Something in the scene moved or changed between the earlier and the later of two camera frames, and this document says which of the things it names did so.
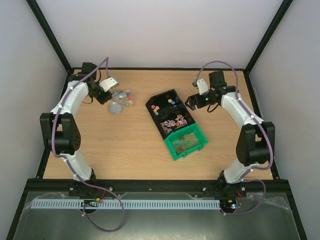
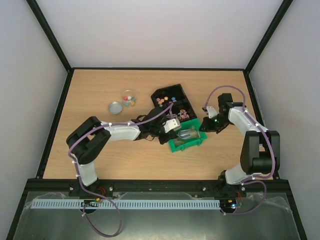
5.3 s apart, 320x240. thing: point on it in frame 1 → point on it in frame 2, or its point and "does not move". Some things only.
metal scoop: (119, 94) → (189, 134)
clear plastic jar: (130, 98) does not move
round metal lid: (115, 108) does not move
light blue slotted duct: (89, 204) does not move
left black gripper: (103, 100) → (172, 135)
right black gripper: (193, 101) → (210, 124)
